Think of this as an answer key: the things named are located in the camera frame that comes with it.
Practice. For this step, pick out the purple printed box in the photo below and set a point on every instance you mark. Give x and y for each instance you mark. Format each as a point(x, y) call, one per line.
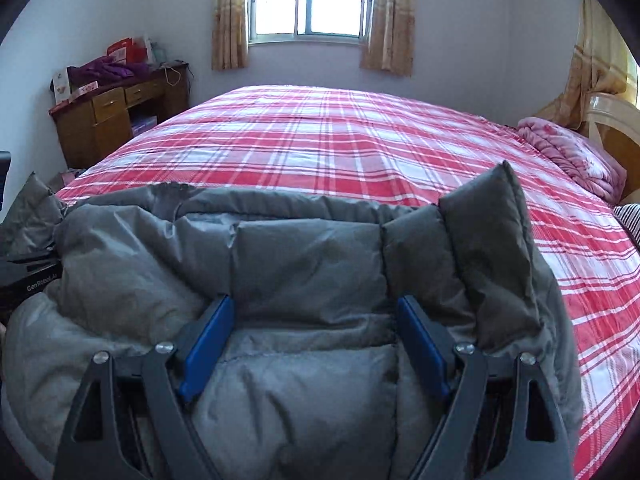
point(144, 125)

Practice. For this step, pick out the window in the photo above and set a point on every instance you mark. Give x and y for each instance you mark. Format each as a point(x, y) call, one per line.
point(310, 0)

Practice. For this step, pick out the red plaid bed sheet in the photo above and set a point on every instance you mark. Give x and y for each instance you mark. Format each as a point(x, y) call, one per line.
point(350, 135)

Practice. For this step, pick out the flat pink box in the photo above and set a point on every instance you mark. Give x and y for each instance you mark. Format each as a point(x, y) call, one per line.
point(84, 90)

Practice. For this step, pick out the pale green bottle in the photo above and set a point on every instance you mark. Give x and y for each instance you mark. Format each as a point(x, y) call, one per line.
point(157, 54)

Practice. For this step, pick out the purple cloth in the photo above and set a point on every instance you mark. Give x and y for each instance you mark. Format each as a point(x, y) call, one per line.
point(100, 70)

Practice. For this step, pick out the beige patterned curtain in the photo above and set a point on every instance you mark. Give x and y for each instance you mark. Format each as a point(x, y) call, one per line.
point(387, 20)
point(230, 20)

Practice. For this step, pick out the striped pillow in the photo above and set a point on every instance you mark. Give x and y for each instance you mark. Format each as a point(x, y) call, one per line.
point(630, 222)

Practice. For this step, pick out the wooden bed headboard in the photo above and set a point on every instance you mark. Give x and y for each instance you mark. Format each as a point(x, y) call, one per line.
point(615, 130)

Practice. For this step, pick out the yellow patterned curtain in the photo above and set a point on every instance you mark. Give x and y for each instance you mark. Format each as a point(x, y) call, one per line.
point(595, 60)

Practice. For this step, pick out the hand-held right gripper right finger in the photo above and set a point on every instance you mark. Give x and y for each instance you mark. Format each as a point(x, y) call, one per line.
point(425, 347)

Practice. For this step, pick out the wooden desk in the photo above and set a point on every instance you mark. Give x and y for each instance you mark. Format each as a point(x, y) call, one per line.
point(80, 135)

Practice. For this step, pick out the red cardboard box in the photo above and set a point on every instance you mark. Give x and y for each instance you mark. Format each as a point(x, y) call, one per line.
point(125, 50)

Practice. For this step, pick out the pink quilt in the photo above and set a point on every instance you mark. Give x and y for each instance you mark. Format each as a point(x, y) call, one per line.
point(575, 155)

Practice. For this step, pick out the grey puffer jacket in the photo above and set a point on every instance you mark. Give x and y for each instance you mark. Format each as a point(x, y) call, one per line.
point(300, 260)

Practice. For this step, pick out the white printed box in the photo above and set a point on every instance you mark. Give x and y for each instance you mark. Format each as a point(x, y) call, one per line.
point(61, 87)

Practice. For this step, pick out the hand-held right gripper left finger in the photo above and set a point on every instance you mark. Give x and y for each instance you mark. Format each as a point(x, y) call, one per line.
point(207, 347)

